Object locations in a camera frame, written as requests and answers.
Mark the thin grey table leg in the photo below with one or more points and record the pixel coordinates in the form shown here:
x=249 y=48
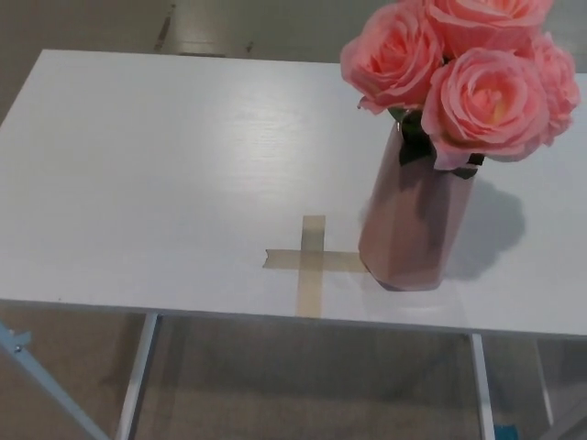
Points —
x=543 y=380

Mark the pink artificial rose bouquet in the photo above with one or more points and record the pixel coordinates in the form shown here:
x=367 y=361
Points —
x=481 y=101

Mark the blue floor tape patch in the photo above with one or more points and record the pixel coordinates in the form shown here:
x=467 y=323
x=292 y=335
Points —
x=506 y=432

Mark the light blue metal frame bar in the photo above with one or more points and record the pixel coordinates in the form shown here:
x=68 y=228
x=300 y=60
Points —
x=36 y=385

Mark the pink faceted ceramic vase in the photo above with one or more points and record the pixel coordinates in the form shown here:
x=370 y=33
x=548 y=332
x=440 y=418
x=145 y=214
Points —
x=408 y=229

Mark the long beige tape strip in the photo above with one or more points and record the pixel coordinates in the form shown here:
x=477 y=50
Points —
x=311 y=293

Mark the white metal table leg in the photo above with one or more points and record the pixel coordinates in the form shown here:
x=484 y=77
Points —
x=135 y=380
x=483 y=389

